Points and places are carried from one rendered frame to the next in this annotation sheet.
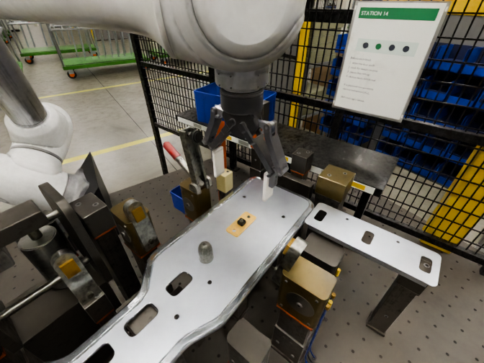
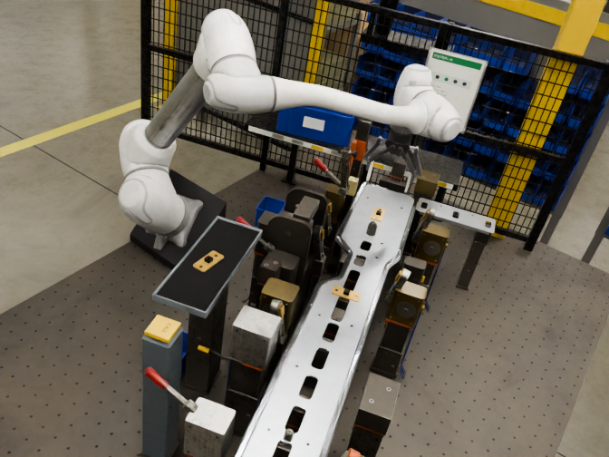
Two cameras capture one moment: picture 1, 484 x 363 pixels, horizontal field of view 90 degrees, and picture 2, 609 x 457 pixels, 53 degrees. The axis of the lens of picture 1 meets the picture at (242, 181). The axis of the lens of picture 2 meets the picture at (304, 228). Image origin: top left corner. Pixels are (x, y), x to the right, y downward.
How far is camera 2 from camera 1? 166 cm
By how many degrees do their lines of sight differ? 22
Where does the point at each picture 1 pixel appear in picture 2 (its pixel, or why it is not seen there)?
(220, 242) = not seen: hidden behind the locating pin
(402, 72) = (462, 98)
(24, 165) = (163, 185)
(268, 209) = (389, 204)
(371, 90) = not seen: hidden behind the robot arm
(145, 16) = (417, 126)
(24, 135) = (159, 156)
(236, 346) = (411, 265)
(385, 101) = not seen: hidden behind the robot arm
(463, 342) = (513, 286)
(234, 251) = (384, 228)
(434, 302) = (496, 268)
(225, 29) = (447, 137)
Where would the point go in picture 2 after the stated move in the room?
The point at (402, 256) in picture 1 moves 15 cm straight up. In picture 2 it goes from (476, 221) to (489, 187)
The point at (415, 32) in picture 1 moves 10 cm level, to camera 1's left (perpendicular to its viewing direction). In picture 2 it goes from (469, 74) to (448, 74)
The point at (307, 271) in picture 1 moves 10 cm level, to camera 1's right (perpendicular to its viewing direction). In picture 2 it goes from (434, 228) to (459, 226)
